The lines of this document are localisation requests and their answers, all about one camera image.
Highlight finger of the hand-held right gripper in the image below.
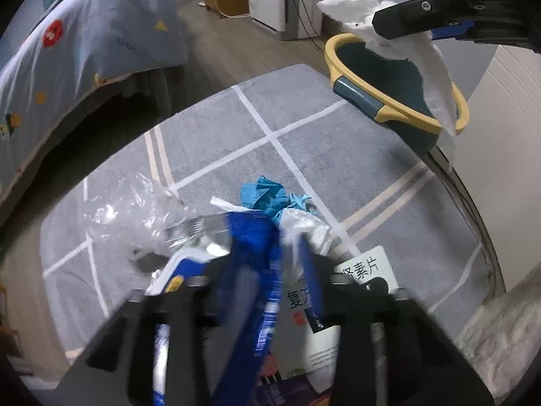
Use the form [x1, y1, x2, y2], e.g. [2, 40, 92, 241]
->
[430, 20, 477, 43]
[372, 0, 449, 40]

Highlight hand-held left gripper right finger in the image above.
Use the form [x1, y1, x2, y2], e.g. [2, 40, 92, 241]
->
[296, 237, 495, 406]

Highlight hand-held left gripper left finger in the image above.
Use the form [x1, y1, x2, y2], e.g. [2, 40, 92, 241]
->
[59, 218, 277, 406]

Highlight white tissue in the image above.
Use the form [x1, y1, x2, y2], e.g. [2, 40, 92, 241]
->
[317, 0, 460, 137]

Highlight blue and white snack packet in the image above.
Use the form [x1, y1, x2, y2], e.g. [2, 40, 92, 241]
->
[146, 213, 284, 406]

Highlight teal bin with yellow rim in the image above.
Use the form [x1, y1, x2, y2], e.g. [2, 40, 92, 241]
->
[325, 33, 471, 158]

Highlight blue paper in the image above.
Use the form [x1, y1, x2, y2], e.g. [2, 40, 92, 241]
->
[240, 175, 312, 223]

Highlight white medicine box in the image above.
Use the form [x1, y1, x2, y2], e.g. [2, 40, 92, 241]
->
[270, 244, 400, 394]

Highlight dark purple packet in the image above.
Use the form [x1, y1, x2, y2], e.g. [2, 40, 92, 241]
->
[257, 370, 335, 406]

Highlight clear plastic bag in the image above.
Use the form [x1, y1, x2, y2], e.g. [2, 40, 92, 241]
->
[82, 173, 192, 272]

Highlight white cabinet panel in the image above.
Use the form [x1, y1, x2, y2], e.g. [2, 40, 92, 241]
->
[451, 44, 541, 297]

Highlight grey rug with white lines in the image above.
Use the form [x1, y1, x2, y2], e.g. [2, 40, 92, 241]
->
[40, 63, 504, 353]

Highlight white fluffy cloth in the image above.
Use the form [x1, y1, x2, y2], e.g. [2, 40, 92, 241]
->
[454, 291, 541, 390]

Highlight bed with blue quilt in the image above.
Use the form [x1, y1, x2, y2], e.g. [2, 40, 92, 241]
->
[0, 0, 189, 199]

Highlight black cables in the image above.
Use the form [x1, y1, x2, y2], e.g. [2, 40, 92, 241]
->
[279, 0, 331, 53]

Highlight black floor cable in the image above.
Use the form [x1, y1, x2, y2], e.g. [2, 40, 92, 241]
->
[426, 147, 508, 297]

